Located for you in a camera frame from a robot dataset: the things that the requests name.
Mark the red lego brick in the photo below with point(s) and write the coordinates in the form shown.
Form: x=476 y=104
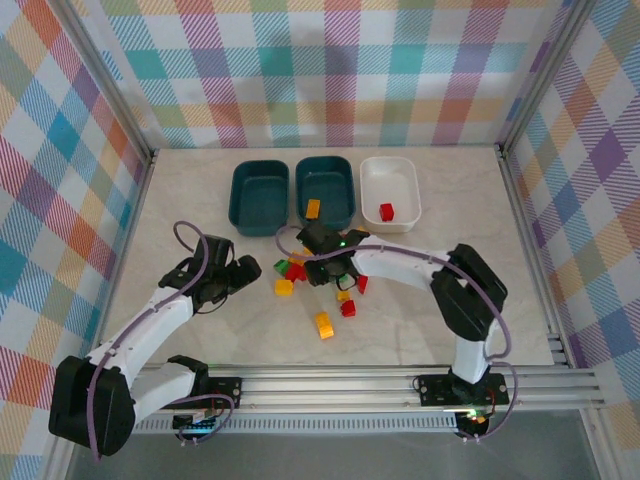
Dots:
x=348 y=309
x=386 y=212
x=296 y=273
x=362 y=284

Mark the yellow lego brick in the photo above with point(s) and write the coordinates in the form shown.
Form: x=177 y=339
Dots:
x=324 y=326
x=296 y=252
x=284 y=287
x=343 y=296
x=313 y=209
x=360 y=230

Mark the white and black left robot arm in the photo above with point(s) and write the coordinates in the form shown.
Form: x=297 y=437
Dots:
x=140 y=325

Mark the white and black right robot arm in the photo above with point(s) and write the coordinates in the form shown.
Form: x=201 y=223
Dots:
x=400 y=270

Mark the green lego brick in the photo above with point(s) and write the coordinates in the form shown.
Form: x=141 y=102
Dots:
x=281 y=266

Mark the teal plastic container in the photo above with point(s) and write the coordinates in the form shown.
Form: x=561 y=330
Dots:
x=327 y=190
x=260 y=197

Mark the white plastic container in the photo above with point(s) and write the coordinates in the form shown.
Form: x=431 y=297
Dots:
x=390 y=192

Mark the small circuit board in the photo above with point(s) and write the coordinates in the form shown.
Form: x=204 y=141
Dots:
x=472 y=421
x=195 y=424

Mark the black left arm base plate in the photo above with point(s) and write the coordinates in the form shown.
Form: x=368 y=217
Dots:
x=227 y=390

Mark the aluminium side rail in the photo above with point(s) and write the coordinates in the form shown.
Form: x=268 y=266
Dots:
x=530 y=250
x=132 y=225

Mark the aluminium mounting rail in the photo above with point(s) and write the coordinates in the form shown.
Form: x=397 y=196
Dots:
x=340 y=387

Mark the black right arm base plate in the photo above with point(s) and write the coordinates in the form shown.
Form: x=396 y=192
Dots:
x=435 y=390

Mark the aluminium frame post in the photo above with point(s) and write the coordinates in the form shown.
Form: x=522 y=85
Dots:
x=107 y=80
x=545 y=75

